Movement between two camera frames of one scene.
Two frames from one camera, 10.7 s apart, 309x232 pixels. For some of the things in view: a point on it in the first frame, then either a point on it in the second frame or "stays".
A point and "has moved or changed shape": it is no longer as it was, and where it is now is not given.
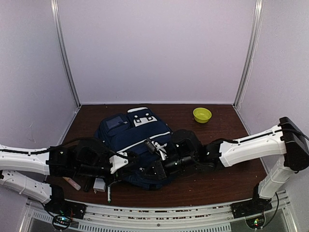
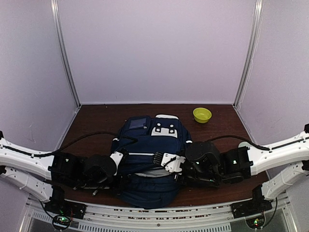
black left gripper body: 117,174 → 117,186
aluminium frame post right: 258,14 stays
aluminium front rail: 172,217 stays
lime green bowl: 202,115 stays
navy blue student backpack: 127,132 has moved or changed shape
